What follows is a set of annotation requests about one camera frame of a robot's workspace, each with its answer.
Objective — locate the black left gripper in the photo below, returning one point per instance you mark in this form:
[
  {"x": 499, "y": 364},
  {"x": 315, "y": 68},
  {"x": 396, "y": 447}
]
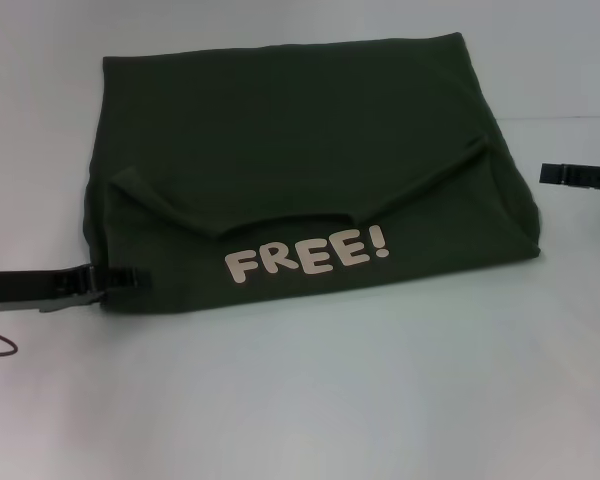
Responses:
[{"x": 35, "y": 287}]

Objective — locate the dark green shirt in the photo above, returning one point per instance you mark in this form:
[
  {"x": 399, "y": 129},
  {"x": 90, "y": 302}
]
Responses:
[{"x": 290, "y": 150}]

